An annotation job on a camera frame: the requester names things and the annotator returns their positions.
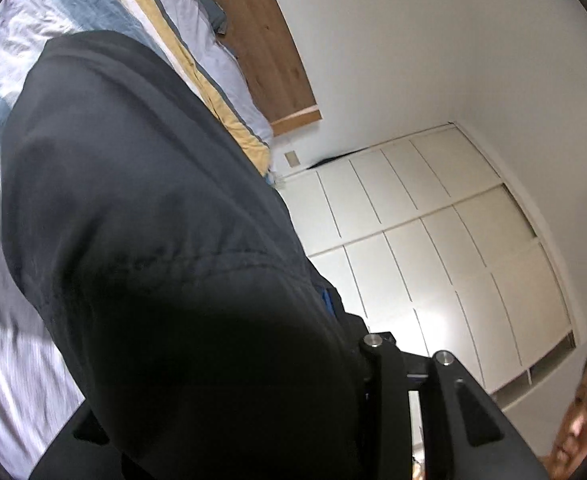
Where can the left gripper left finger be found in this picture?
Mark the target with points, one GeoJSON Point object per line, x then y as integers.
{"type": "Point", "coordinates": [82, 450]}

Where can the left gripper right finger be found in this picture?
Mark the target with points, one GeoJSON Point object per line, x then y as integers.
{"type": "Point", "coordinates": [465, 434]}

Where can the black puffy down jacket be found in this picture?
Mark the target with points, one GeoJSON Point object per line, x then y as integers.
{"type": "Point", "coordinates": [169, 275]}

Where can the white sliding wardrobe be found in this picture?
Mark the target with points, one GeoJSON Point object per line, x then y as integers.
{"type": "Point", "coordinates": [424, 239]}

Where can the blue pillow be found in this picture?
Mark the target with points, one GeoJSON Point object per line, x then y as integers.
{"type": "Point", "coordinates": [217, 17]}

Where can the wooden bed headboard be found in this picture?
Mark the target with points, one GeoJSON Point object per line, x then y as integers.
{"type": "Point", "coordinates": [259, 36]}

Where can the beige wall switch plate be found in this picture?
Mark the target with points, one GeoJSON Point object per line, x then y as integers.
{"type": "Point", "coordinates": [292, 159]}

